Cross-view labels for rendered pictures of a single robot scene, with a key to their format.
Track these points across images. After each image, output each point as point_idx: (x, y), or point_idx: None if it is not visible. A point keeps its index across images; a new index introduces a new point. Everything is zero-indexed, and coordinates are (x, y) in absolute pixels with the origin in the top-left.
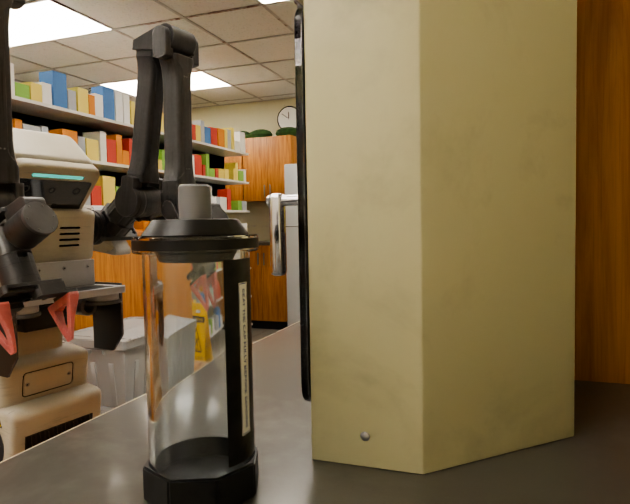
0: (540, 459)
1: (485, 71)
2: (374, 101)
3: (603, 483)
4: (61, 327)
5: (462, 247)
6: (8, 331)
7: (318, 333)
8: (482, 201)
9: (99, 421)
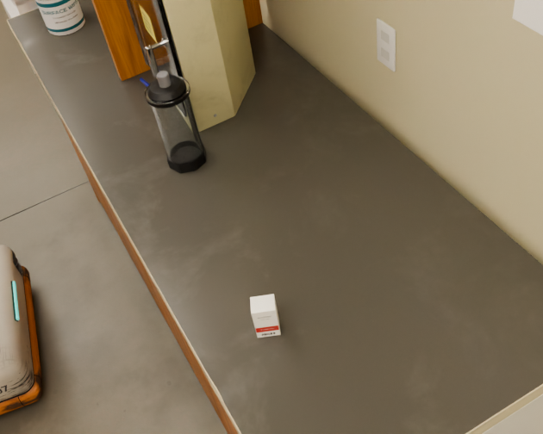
0: (256, 89)
1: None
2: (194, 8)
3: (277, 89)
4: None
5: (227, 40)
6: None
7: (192, 92)
8: (227, 20)
9: (98, 170)
